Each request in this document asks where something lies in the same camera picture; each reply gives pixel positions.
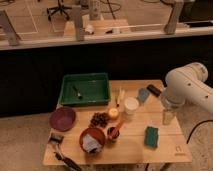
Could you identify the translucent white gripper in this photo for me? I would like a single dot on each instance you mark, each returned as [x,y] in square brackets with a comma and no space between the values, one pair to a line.
[168,116]

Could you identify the white paper cup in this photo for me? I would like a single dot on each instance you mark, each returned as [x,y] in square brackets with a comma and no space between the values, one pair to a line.
[131,104]

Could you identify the yellow banana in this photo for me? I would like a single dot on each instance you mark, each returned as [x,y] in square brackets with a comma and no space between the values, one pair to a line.
[120,96]

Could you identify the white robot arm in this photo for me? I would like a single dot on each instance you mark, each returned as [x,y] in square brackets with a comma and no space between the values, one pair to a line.
[186,83]

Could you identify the red marker in cup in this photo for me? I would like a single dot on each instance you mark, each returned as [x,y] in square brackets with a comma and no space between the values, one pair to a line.
[116,129]

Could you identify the dark cup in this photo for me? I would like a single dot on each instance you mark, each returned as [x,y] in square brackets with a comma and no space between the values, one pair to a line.
[109,131]

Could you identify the green sponge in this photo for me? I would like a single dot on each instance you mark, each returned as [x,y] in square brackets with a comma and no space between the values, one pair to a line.
[151,137]

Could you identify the black rectangular block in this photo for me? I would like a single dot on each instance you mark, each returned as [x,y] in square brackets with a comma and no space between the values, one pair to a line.
[154,90]

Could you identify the grey blue cloth piece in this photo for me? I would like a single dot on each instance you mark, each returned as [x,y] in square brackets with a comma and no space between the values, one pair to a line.
[143,95]

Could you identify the wooden folding table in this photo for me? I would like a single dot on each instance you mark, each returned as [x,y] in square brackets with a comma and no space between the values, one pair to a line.
[129,148]

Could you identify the orange fruit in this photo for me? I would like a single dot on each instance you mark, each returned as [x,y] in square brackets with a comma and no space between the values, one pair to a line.
[113,113]

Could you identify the bunch of dark grapes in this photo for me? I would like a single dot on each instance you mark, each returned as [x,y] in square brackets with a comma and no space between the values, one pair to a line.
[99,120]

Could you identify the brown bowl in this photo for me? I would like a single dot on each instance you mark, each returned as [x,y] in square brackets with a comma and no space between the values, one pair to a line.
[95,133]

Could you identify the green plastic tray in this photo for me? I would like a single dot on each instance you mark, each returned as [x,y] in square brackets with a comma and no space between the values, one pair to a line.
[94,88]

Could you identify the crumpled grey cloth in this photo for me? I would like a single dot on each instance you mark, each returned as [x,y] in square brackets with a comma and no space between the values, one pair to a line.
[90,144]

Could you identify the small dark utensil in tray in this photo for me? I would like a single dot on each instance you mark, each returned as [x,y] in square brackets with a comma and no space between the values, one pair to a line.
[77,93]

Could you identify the purple plate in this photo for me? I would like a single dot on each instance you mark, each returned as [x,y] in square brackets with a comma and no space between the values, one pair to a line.
[62,119]

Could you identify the grey metal clip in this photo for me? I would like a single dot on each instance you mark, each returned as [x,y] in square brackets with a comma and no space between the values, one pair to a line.
[56,138]

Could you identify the black office chair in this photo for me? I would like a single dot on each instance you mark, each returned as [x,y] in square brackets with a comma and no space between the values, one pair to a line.
[61,8]

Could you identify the black handled brush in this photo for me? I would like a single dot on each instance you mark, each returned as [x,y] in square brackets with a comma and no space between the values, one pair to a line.
[70,163]

